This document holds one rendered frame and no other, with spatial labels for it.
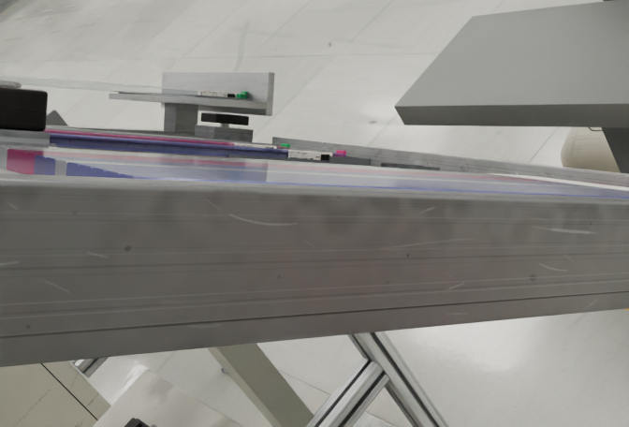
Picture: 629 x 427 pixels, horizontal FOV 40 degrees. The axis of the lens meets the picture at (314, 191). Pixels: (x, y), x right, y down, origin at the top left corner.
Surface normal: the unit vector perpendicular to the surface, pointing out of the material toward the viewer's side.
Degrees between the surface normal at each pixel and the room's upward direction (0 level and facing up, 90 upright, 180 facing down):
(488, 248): 90
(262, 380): 90
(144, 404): 0
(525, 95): 0
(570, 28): 0
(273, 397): 90
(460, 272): 90
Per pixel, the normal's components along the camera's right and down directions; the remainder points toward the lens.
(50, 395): 0.60, 0.11
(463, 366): -0.49, -0.73
